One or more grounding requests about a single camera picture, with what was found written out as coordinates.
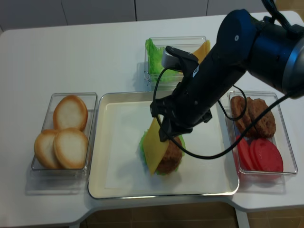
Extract white paper sheet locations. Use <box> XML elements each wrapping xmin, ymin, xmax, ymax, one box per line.
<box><xmin>105</xmin><ymin>102</ymin><xmax>227</xmax><ymax>194</ymax></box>

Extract green lettuce pile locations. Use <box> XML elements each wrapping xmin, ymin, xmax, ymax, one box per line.
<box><xmin>145</xmin><ymin>38</ymin><xmax>182</xmax><ymax>82</ymax></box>

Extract right brown patty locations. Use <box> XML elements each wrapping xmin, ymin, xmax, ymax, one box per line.
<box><xmin>249</xmin><ymin>98</ymin><xmax>276</xmax><ymax>138</ymax></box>

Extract front bun half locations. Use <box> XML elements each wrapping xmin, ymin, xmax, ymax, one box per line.
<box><xmin>53</xmin><ymin>128</ymin><xmax>88</xmax><ymax>169</ymax></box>

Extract middle brown patty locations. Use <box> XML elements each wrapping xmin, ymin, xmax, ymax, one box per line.
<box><xmin>243</xmin><ymin>97</ymin><xmax>257</xmax><ymax>138</ymax></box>

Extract white serving tray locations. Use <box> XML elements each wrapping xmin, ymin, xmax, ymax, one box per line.
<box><xmin>88</xmin><ymin>92</ymin><xmax>239</xmax><ymax>199</ymax></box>

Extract right tomato slice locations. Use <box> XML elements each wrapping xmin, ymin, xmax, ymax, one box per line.
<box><xmin>253</xmin><ymin>138</ymin><xmax>284</xmax><ymax>172</ymax></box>

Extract back bun half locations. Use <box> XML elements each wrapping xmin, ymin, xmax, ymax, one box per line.
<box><xmin>53</xmin><ymin>95</ymin><xmax>88</xmax><ymax>131</ymax></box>

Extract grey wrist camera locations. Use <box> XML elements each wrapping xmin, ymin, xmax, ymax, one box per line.
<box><xmin>161</xmin><ymin>46</ymin><xmax>199</xmax><ymax>72</ymax></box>

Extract left tomato slice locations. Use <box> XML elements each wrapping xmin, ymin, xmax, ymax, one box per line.
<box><xmin>237</xmin><ymin>138</ymin><xmax>254</xmax><ymax>171</ymax></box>

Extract left bun half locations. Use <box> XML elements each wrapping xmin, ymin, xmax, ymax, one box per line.
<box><xmin>34</xmin><ymin>129</ymin><xmax>62</xmax><ymax>169</ymax></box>

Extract lettuce leaf under patty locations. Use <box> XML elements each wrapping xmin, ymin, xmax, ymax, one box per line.
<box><xmin>139</xmin><ymin>131</ymin><xmax>186</xmax><ymax>175</ymax></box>

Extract left brown patty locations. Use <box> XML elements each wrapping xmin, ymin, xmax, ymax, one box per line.
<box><xmin>231</xmin><ymin>96</ymin><xmax>251</xmax><ymax>133</ymax></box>

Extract middle tomato slice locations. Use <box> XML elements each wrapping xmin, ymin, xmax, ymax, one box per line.
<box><xmin>249</xmin><ymin>140</ymin><xmax>260</xmax><ymax>171</ymax></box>

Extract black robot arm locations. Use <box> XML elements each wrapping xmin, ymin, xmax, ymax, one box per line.
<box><xmin>151</xmin><ymin>9</ymin><xmax>304</xmax><ymax>142</ymax></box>

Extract clear lettuce cheese container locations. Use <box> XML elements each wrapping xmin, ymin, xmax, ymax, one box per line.
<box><xmin>144</xmin><ymin>36</ymin><xmax>211</xmax><ymax>91</ymax></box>

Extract bun half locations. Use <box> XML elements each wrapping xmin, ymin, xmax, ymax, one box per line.
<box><xmin>53</xmin><ymin>95</ymin><xmax>88</xmax><ymax>131</ymax></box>
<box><xmin>34</xmin><ymin>129</ymin><xmax>62</xmax><ymax>169</ymax></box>
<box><xmin>53</xmin><ymin>128</ymin><xmax>88</xmax><ymax>169</ymax></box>

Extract yellow cheese slice stack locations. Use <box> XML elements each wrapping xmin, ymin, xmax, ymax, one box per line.
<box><xmin>193</xmin><ymin>40</ymin><xmax>210</xmax><ymax>64</ymax></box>

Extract tomato slice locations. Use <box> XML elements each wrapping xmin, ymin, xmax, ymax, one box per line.
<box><xmin>237</xmin><ymin>138</ymin><xmax>254</xmax><ymax>171</ymax></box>
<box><xmin>253</xmin><ymin>138</ymin><xmax>284</xmax><ymax>172</ymax></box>
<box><xmin>249</xmin><ymin>140</ymin><xmax>260</xmax><ymax>171</ymax></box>

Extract brown patty on tray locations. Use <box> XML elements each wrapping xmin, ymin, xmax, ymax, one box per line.
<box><xmin>156</xmin><ymin>140</ymin><xmax>183</xmax><ymax>175</ymax></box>

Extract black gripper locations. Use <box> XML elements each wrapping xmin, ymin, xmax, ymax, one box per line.
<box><xmin>150</xmin><ymin>47</ymin><xmax>238</xmax><ymax>142</ymax></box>

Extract clear patty tomato container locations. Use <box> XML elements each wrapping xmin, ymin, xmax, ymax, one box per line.
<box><xmin>226</xmin><ymin>91</ymin><xmax>298</xmax><ymax>180</ymax></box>

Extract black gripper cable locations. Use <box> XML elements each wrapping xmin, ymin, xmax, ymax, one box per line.
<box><xmin>153</xmin><ymin>67</ymin><xmax>300</xmax><ymax>159</ymax></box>

